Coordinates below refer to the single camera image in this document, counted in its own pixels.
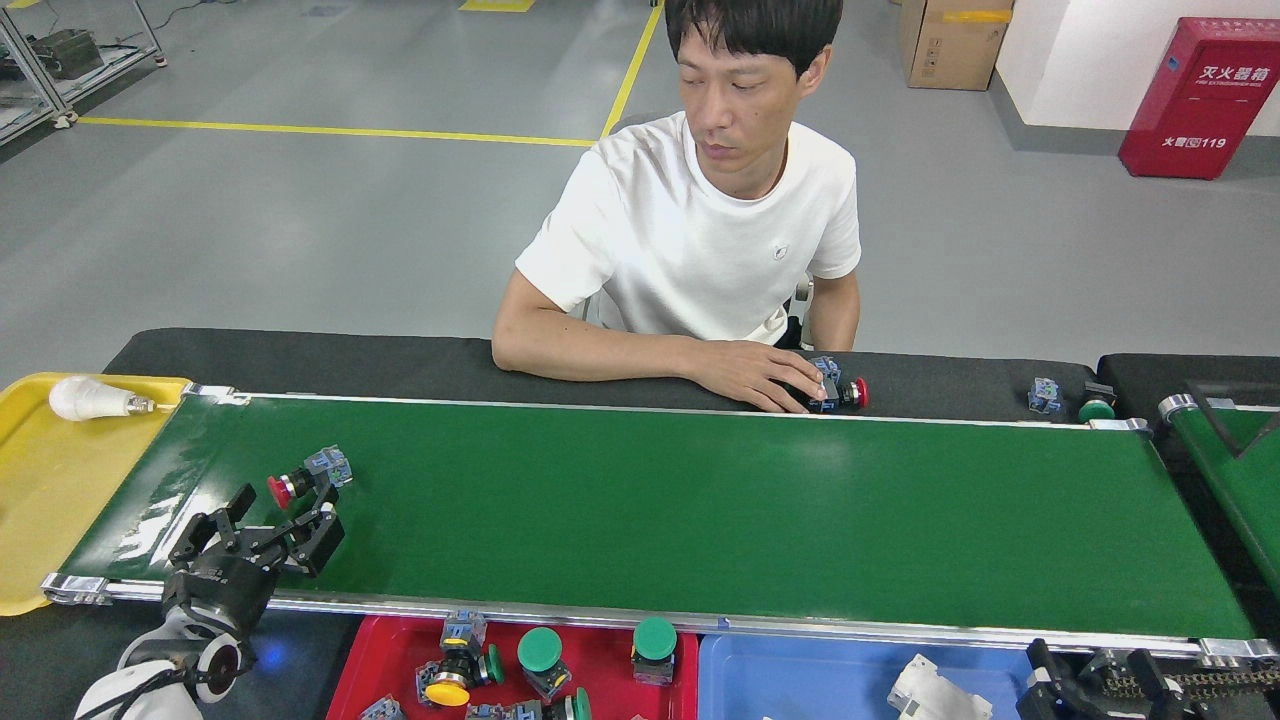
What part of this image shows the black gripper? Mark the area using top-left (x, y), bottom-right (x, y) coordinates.
top-left (160, 472), bottom-right (347, 641)

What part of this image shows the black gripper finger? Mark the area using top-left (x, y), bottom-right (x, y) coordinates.
top-left (1015, 638), bottom-right (1101, 720)
top-left (1085, 648), bottom-right (1191, 720)

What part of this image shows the red mushroom push button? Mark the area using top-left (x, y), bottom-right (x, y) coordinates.
top-left (800, 355), bottom-right (871, 413)
top-left (266, 445), bottom-right (354, 511)

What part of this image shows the white circuit breaker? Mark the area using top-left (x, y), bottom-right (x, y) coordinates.
top-left (888, 653), bottom-right (979, 720)

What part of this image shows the yellow plastic tray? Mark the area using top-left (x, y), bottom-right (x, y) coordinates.
top-left (0, 372), bottom-right (193, 616)

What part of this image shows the angled green conveyor belt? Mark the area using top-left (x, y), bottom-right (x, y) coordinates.
top-left (1158, 392), bottom-right (1280, 601)

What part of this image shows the long green conveyor belt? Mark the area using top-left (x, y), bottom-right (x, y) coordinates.
top-left (40, 383), bottom-right (1280, 661)

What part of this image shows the person's right hand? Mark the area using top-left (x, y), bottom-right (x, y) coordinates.
top-left (690, 338), bottom-right (829, 414)

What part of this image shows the white light bulb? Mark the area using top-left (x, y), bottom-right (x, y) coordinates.
top-left (48, 376), bottom-right (158, 422)

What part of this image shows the blue plastic bin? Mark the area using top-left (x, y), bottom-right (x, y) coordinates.
top-left (697, 633), bottom-right (1041, 720)

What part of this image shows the red plastic bin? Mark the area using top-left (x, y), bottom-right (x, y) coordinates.
top-left (325, 615), bottom-right (701, 720)

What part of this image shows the person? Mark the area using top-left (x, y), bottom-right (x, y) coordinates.
top-left (490, 0), bottom-right (863, 413)

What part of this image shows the grey metal box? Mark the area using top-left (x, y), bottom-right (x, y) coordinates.
top-left (30, 28), bottom-right (104, 79)

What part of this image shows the red fire extinguisher box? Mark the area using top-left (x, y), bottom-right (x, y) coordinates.
top-left (1117, 16), bottom-right (1280, 181)

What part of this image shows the brown cardboard box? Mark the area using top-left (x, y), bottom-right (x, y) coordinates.
top-left (897, 0), bottom-right (1016, 91)

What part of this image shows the conveyor drive chain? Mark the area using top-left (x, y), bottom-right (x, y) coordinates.
top-left (1100, 668), bottom-right (1280, 701)

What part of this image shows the black triangular guide frame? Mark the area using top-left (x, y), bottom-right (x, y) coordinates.
top-left (1183, 378), bottom-right (1280, 459)

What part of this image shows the metal frame rack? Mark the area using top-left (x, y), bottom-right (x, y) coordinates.
top-left (0, 0), bottom-right (168, 148)

